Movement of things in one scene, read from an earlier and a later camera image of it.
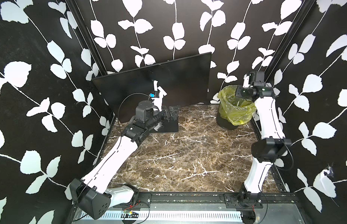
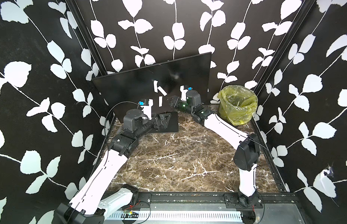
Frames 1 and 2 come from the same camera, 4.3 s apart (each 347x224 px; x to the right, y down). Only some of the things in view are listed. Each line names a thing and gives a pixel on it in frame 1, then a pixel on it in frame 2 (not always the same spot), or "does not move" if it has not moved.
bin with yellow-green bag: x=237 y=110 does not move
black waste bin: x=225 y=123 does not move
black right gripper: x=240 y=90 → x=176 y=104
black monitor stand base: x=165 y=126 does not move
